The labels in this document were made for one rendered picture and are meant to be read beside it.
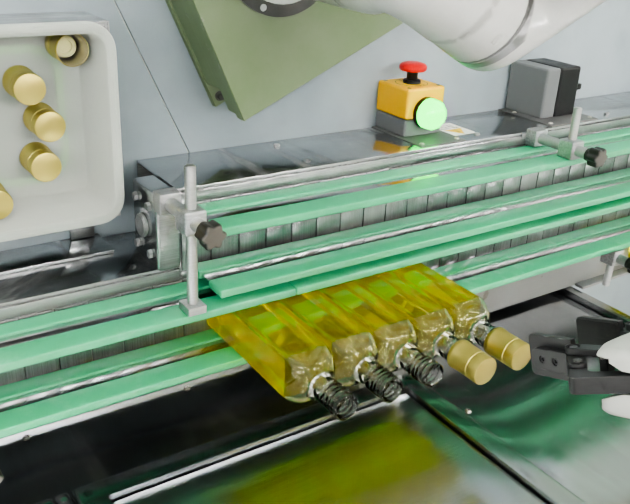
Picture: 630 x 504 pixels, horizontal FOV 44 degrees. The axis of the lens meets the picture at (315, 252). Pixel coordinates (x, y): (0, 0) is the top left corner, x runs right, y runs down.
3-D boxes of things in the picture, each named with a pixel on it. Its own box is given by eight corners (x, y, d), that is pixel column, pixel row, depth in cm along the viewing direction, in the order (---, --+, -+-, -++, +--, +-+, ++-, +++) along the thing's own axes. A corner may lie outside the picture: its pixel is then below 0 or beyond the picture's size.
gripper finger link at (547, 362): (582, 399, 53) (509, 382, 59) (612, 386, 55) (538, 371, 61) (577, 354, 53) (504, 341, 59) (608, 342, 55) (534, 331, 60)
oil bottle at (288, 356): (205, 326, 98) (297, 415, 82) (204, 286, 96) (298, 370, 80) (245, 314, 101) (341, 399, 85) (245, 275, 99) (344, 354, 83)
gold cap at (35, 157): (17, 143, 88) (28, 154, 84) (49, 139, 90) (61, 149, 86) (21, 174, 89) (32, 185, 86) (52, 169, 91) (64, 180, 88)
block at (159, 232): (130, 251, 96) (153, 273, 90) (126, 177, 92) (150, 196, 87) (158, 246, 98) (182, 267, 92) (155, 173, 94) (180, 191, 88)
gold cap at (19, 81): (-1, 66, 84) (10, 74, 80) (33, 63, 86) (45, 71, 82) (4, 98, 85) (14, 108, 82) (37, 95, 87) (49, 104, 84)
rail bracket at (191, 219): (154, 288, 91) (202, 336, 82) (148, 148, 84) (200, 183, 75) (178, 282, 93) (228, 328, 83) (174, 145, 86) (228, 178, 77)
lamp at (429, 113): (411, 129, 113) (425, 134, 110) (414, 98, 111) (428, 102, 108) (435, 125, 115) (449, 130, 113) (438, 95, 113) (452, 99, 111)
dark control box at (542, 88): (502, 107, 132) (540, 119, 126) (509, 59, 129) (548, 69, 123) (535, 103, 136) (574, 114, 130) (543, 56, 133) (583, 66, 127)
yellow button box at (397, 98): (372, 125, 118) (403, 138, 112) (376, 75, 115) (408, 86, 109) (408, 120, 122) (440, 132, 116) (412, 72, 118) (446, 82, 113)
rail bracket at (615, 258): (561, 269, 137) (625, 301, 127) (568, 233, 135) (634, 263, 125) (576, 265, 139) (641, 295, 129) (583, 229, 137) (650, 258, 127)
